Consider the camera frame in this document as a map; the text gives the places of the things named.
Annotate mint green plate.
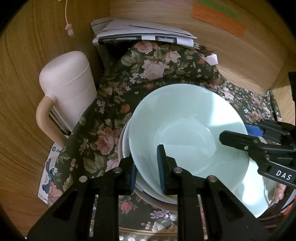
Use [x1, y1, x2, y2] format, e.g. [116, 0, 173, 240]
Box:
[233, 159, 276, 218]

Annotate white bowl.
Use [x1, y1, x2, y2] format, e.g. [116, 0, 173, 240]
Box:
[122, 121, 177, 204]

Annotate pink bowl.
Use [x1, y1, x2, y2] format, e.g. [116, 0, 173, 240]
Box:
[118, 130, 178, 211]

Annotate mint green bowl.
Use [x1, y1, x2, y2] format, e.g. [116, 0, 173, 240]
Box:
[128, 84, 249, 193]

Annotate dark purple plate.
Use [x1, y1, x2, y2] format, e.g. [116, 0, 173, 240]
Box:
[258, 203, 285, 233]

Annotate person's right hand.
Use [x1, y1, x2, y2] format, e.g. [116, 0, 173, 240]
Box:
[273, 183, 287, 203]

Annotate sticker card with cartoon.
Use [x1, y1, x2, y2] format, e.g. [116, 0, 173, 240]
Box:
[38, 143, 62, 204]

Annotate small white box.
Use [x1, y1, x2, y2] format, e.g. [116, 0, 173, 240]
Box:
[202, 50, 218, 66]

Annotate pink mug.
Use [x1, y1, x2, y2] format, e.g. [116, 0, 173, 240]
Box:
[36, 51, 97, 147]

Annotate orange sticky note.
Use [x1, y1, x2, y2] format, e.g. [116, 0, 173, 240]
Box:
[192, 3, 245, 39]

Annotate green sticky note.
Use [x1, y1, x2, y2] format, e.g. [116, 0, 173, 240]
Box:
[198, 0, 239, 20]

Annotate floral green cloth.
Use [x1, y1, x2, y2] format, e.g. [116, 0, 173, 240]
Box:
[48, 41, 281, 205]

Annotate stack of white papers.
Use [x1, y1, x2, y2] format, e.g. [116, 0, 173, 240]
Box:
[91, 17, 197, 48]

